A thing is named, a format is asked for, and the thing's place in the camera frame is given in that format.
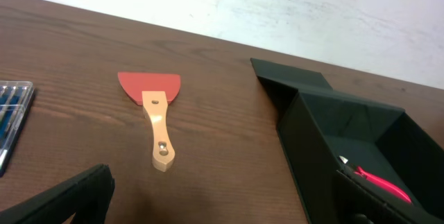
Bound blue precision screwdriver set case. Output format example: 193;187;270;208
1;80;35;177

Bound red handled pliers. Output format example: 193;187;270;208
338;155;412;204

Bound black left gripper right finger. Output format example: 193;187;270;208
332;171;443;224

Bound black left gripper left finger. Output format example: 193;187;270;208
1;164;115;224

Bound dark green open box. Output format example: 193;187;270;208
251;59;443;223

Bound orange scraper wooden handle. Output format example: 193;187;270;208
117;71;181;172

